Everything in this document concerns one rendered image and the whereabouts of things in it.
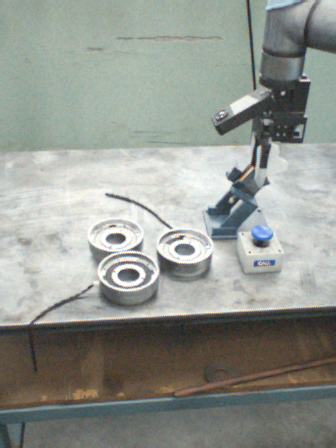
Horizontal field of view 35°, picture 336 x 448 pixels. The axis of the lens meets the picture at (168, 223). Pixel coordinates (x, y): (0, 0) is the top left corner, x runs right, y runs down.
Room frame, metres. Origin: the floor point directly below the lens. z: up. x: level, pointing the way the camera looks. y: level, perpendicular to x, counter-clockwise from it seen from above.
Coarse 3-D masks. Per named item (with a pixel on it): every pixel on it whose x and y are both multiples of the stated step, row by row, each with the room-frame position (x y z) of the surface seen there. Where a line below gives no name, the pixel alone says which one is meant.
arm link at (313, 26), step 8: (320, 0) 0.89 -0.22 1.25; (328, 0) 0.89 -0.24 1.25; (312, 8) 0.87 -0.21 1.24; (320, 8) 0.87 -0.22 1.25; (328, 8) 0.86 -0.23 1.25; (312, 16) 0.86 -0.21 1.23; (320, 16) 0.86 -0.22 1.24; (328, 16) 0.85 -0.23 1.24; (312, 24) 0.86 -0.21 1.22; (320, 24) 0.85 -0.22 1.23; (328, 24) 0.84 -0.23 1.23; (304, 32) 0.86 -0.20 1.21; (312, 32) 0.85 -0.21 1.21; (320, 32) 0.85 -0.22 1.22; (328, 32) 0.84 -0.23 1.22; (304, 40) 0.87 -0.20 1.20; (312, 40) 0.86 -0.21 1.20; (320, 40) 0.85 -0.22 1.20; (328, 40) 0.84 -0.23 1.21; (320, 48) 0.86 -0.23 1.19; (328, 48) 0.85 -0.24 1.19
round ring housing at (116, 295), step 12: (120, 252) 0.76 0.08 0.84; (132, 252) 0.76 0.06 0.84; (108, 264) 0.74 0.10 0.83; (156, 264) 0.73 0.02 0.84; (120, 276) 0.72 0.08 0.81; (132, 276) 0.73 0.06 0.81; (144, 276) 0.71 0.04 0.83; (156, 276) 0.70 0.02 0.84; (108, 288) 0.67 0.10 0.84; (144, 288) 0.67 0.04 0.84; (156, 288) 0.69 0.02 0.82; (120, 300) 0.66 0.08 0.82; (132, 300) 0.66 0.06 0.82; (144, 300) 0.68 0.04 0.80
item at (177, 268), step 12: (180, 228) 0.84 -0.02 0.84; (204, 240) 0.82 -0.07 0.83; (180, 252) 0.81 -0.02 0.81; (192, 252) 0.80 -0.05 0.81; (168, 264) 0.75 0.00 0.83; (180, 264) 0.74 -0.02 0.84; (192, 264) 0.74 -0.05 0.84; (204, 264) 0.75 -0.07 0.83; (180, 276) 0.74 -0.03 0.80; (192, 276) 0.75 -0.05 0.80
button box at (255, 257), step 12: (240, 240) 0.81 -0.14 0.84; (252, 240) 0.80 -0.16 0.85; (276, 240) 0.81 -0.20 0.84; (240, 252) 0.80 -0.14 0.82; (252, 252) 0.77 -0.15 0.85; (264, 252) 0.77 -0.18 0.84; (276, 252) 0.77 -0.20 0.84; (252, 264) 0.76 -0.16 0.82; (264, 264) 0.76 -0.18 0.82; (276, 264) 0.77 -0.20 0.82
